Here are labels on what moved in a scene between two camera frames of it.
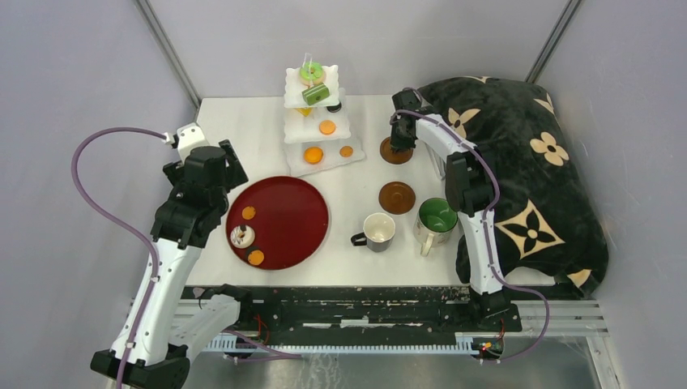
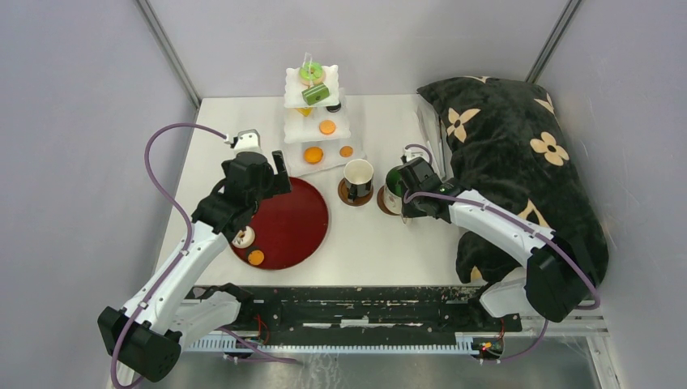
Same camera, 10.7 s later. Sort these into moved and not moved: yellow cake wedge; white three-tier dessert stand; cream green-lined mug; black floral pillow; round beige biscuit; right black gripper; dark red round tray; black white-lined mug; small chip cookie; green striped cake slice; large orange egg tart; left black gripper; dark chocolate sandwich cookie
Moved: cream green-lined mug; black white-lined mug; right black gripper; left black gripper
Not moved: dark red round tray; black floral pillow; white three-tier dessert stand; dark chocolate sandwich cookie; large orange egg tart; small chip cookie; yellow cake wedge; green striped cake slice; round beige biscuit
